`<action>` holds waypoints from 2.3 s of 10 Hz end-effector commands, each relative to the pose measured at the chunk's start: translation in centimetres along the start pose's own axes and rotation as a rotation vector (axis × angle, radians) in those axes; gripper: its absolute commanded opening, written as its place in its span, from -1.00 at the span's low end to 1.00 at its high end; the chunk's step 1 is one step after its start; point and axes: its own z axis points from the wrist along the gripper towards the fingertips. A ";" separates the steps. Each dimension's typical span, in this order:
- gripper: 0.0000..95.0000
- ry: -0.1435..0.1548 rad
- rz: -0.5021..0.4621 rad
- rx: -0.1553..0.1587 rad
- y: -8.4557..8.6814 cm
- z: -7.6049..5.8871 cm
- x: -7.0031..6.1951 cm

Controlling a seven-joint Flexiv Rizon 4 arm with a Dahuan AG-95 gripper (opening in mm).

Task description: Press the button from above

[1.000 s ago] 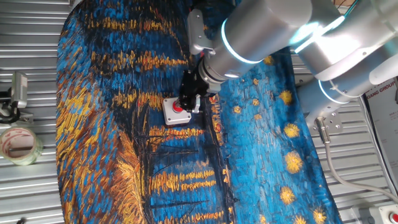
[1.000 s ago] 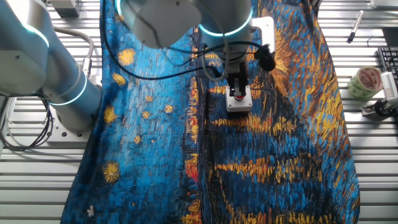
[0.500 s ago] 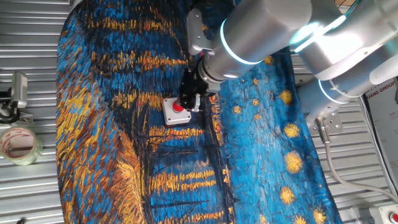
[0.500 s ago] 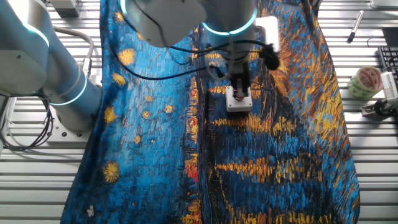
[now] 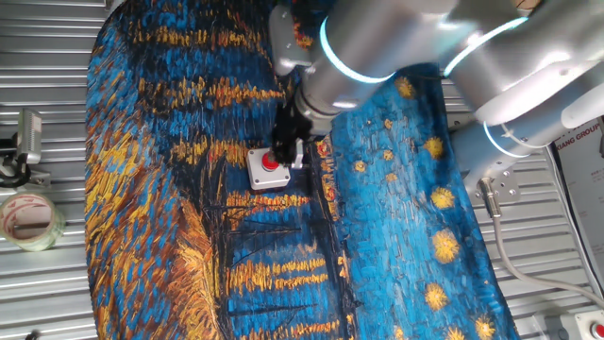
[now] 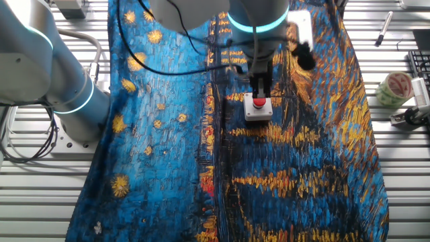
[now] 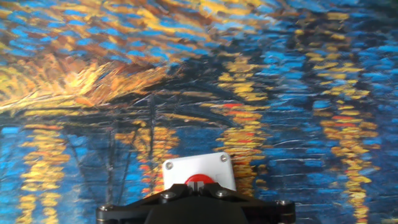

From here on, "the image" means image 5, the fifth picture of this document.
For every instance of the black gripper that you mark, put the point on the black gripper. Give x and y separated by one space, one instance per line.
285 123

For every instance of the white box with red button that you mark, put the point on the white box with red button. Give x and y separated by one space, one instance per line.
269 181

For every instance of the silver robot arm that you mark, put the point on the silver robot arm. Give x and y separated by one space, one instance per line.
401 38

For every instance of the starry night painted tablecloth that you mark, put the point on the starry night painted tablecloth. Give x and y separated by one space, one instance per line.
189 198

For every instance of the clear packing tape roll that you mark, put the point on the clear packing tape roll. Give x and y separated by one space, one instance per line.
47 241

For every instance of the white poster with red text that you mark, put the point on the white poster with red text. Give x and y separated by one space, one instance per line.
585 189

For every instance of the small black object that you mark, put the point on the small black object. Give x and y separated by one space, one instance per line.
32 335

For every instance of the grey emergency stop box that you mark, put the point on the grey emergency stop box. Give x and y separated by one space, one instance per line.
585 326

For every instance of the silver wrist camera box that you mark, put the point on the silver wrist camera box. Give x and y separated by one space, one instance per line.
285 38

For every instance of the silver camera on stand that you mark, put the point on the silver camera on stand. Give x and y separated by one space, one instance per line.
29 134

